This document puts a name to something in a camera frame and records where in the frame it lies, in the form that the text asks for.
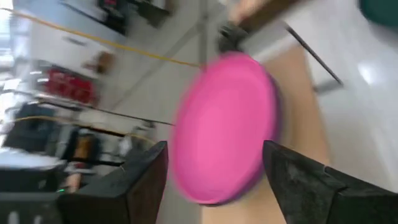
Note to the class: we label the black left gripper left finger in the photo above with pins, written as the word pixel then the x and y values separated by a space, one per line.
pixel 124 189

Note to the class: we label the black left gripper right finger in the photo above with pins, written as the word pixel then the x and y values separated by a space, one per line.
pixel 314 189

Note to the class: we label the pink plastic plate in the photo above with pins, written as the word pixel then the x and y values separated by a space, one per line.
pixel 224 127

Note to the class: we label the red background equipment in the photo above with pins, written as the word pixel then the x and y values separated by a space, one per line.
pixel 70 85

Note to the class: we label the green plastic plate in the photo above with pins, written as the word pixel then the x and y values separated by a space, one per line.
pixel 381 11

